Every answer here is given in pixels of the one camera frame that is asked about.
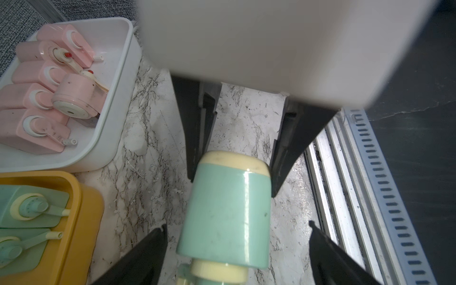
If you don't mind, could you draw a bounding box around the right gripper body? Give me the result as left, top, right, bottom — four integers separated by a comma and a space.
137, 0, 437, 108

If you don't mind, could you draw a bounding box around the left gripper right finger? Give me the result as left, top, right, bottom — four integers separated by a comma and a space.
309, 220, 380, 285

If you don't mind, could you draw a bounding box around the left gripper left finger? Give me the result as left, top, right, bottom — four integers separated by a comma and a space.
94, 224, 168, 285

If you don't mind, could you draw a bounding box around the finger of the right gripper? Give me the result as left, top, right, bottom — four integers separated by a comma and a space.
171, 74, 222, 181
270, 96, 338, 198

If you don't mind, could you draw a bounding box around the yellow plastic tray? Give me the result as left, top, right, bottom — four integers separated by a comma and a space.
1, 171, 104, 285

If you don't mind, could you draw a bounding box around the green sharpener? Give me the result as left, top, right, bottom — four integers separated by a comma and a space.
176, 151, 271, 285
1, 185, 70, 229
1, 228, 64, 276

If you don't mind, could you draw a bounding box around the white plastic tray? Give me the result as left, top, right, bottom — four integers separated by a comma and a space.
1, 17, 142, 173

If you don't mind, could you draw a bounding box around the pink sharpener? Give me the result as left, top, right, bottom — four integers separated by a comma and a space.
1, 109, 78, 155
51, 70, 109, 128
1, 83, 69, 125
36, 24, 104, 68
15, 40, 84, 74
12, 60, 68, 92

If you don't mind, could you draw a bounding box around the aluminium front rail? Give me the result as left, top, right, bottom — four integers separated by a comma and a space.
305, 109, 436, 285

